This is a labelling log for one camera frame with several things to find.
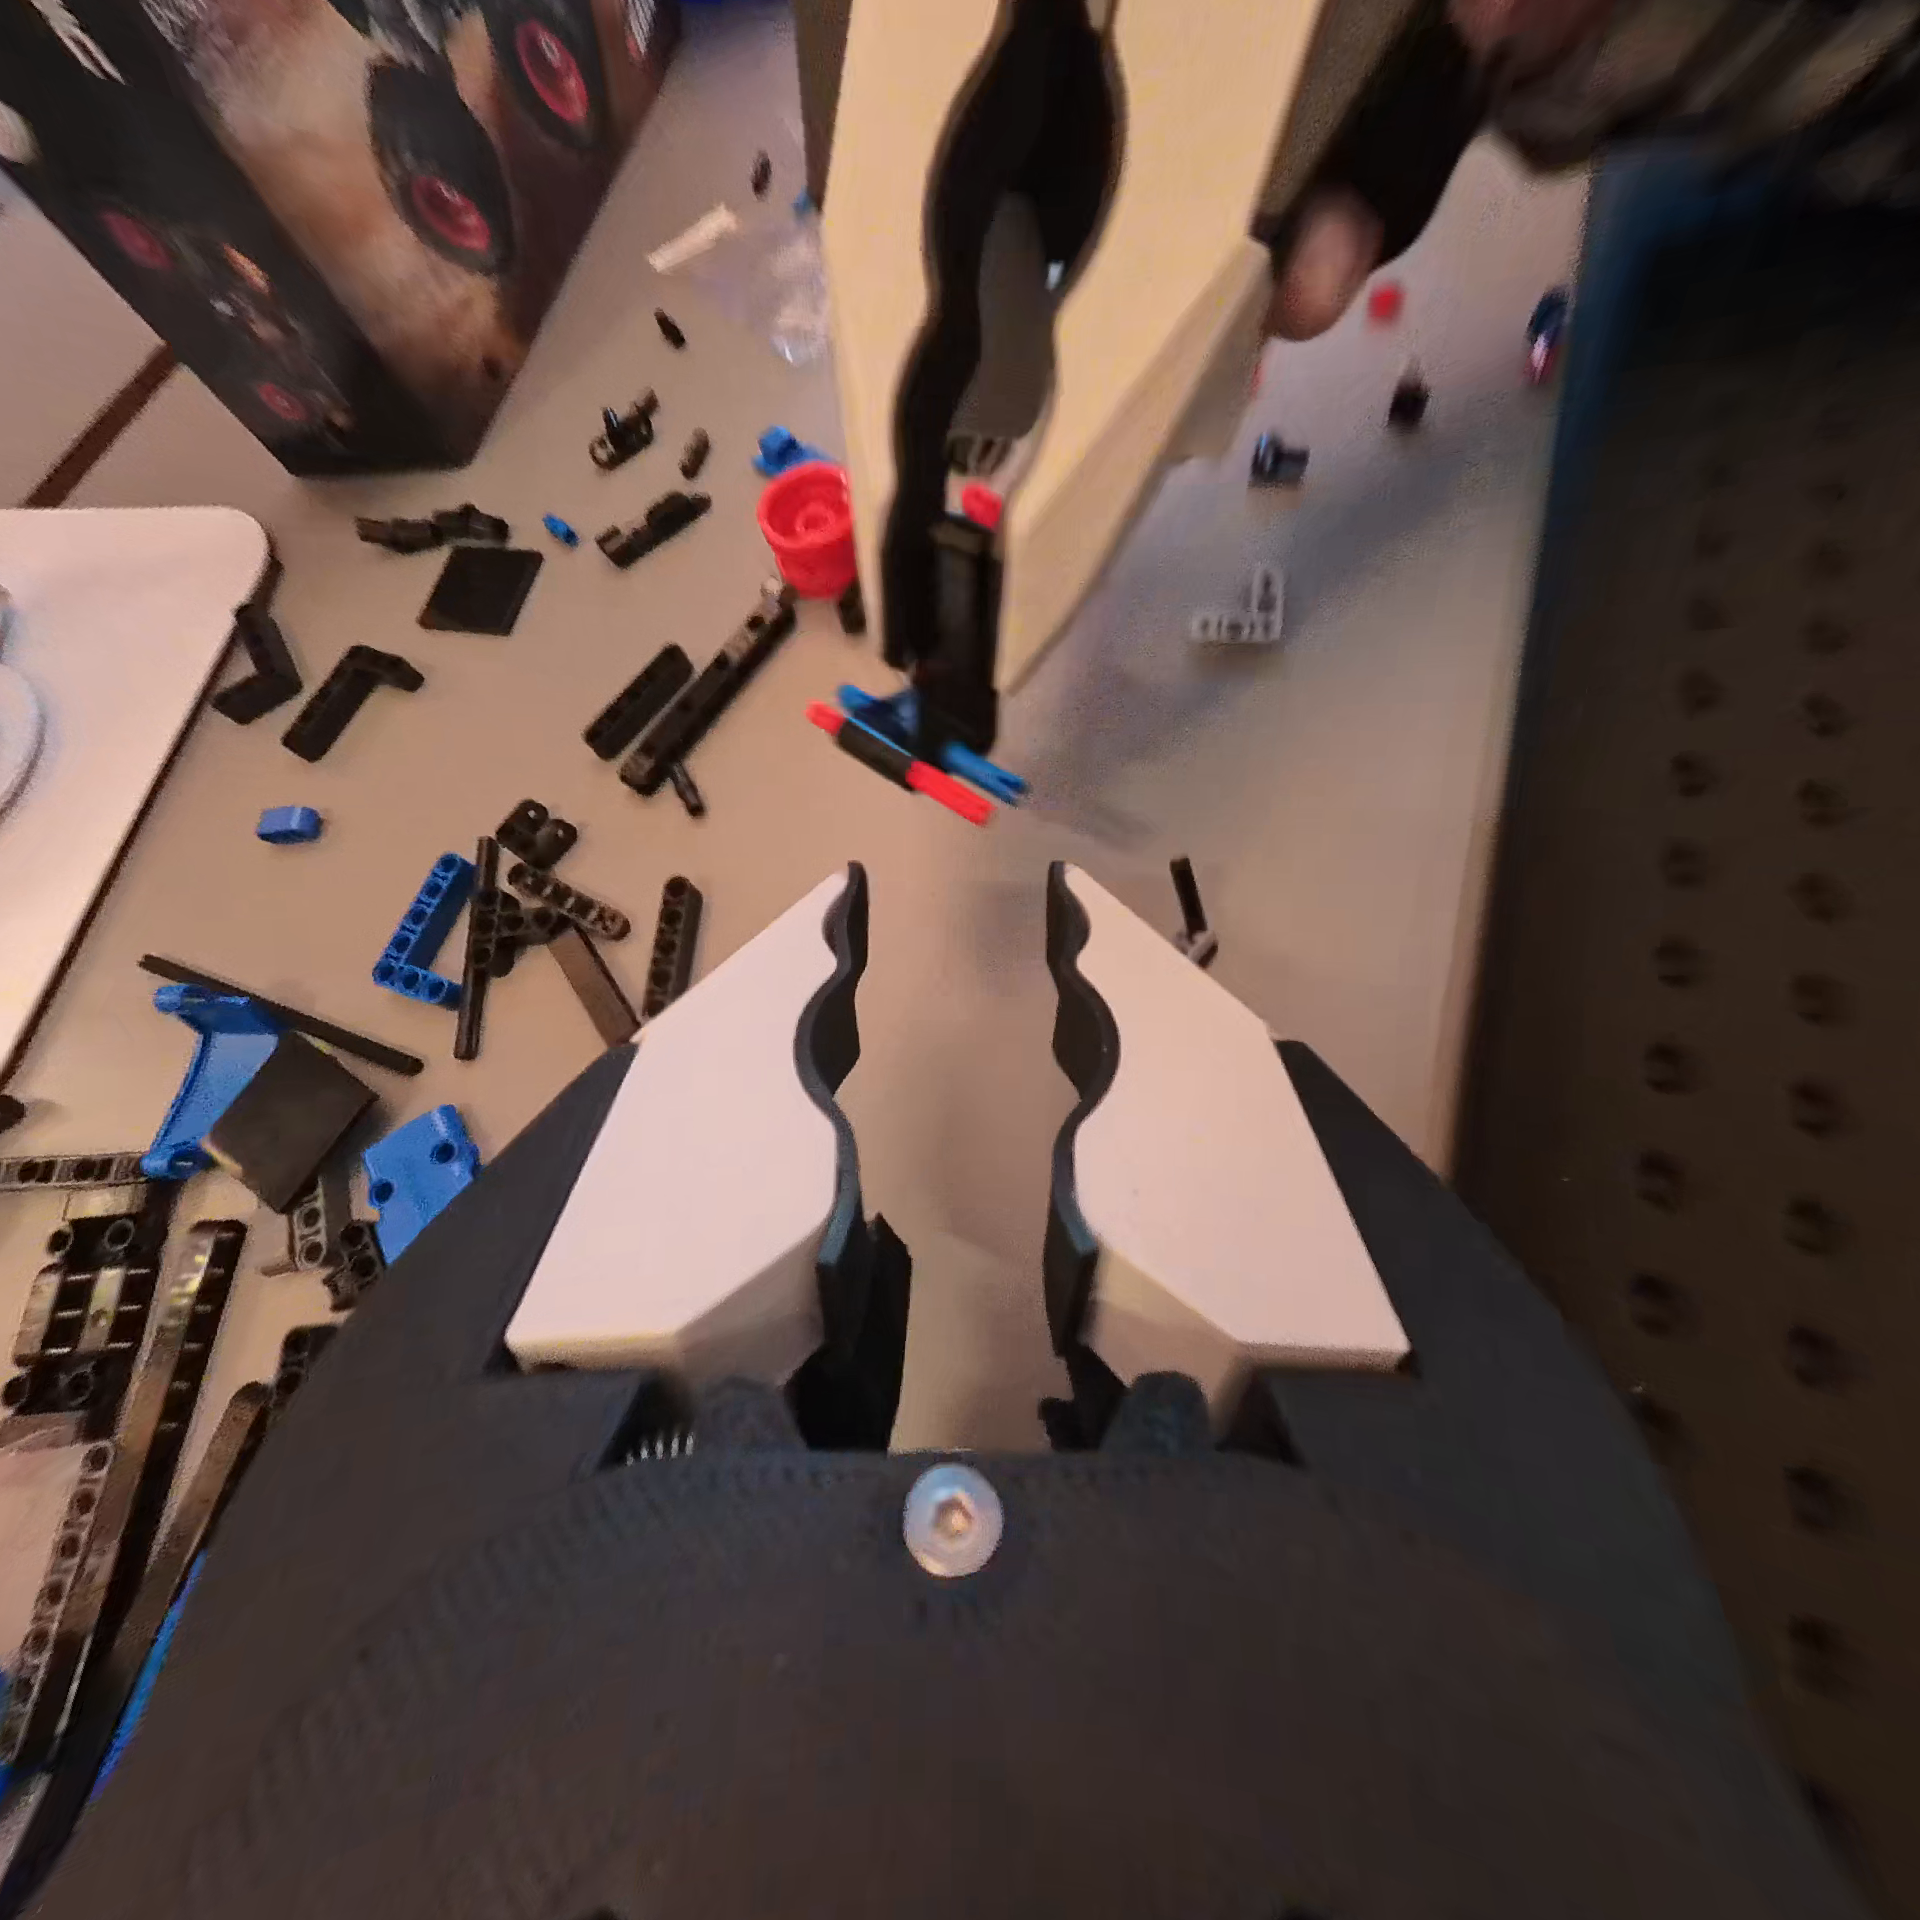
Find white book stand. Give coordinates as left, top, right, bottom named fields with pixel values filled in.
left=0, top=507, right=275, bottom=1068

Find clear plastic bag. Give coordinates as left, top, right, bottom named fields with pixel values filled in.
left=641, top=195, right=835, bottom=370

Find large red toy wheel hub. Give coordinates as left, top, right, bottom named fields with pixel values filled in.
left=755, top=460, right=857, bottom=604

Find wide black studded toy beam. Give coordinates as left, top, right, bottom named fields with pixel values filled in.
left=0, top=1208, right=169, bottom=1422

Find person's right forearm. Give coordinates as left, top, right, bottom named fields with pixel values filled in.
left=1485, top=0, right=1920, bottom=173

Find black joined toy beams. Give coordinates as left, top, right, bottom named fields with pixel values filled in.
left=451, top=798, right=632, bottom=1065

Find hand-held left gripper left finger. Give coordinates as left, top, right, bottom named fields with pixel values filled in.
left=503, top=861, right=914, bottom=1451

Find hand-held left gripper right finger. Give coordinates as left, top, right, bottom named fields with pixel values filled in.
left=1039, top=860, right=1415, bottom=1445

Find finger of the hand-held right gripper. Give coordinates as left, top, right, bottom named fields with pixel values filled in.
left=817, top=0, right=1023, bottom=666
left=999, top=0, right=1333, bottom=696

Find short black toy beam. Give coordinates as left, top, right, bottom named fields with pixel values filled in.
left=581, top=643, right=697, bottom=764

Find blue curved toy panel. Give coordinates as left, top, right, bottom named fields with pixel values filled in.
left=142, top=980, right=288, bottom=1184

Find grey angled thin liftarm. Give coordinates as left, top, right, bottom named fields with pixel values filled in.
left=1190, top=565, right=1289, bottom=651

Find small grey toy connector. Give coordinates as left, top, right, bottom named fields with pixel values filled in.
left=282, top=1174, right=386, bottom=1307

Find black blue toy brick assembly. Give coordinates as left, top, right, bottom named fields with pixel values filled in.
left=807, top=427, right=1033, bottom=829

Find small black flat toy tile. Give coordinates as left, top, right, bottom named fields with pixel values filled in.
left=200, top=1034, right=381, bottom=1216

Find grey desk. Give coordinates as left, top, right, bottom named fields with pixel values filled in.
left=0, top=30, right=1592, bottom=1501

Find blue angled toy beam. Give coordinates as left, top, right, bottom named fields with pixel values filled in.
left=369, top=850, right=479, bottom=1008

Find toy set cardboard box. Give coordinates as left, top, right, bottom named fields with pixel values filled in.
left=0, top=0, right=686, bottom=481

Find long dark toy beam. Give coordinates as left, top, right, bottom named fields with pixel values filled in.
left=0, top=1216, right=250, bottom=1774

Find large black flat toy tile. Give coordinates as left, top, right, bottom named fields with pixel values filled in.
left=415, top=541, right=546, bottom=641

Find long black toy beam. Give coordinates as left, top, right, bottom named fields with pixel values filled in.
left=616, top=584, right=800, bottom=798

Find thin black studded beam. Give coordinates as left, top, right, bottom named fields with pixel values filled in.
left=0, top=1145, right=152, bottom=1196

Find blue studded toy beam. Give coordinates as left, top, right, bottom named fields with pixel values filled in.
left=359, top=1105, right=486, bottom=1267

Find person's right hand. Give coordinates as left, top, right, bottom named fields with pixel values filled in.
left=1271, top=195, right=1385, bottom=346

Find black dimpled panel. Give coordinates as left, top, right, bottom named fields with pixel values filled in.
left=1446, top=150, right=1920, bottom=1920

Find black toy panel piece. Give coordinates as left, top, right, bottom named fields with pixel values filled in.
left=594, top=490, right=714, bottom=570

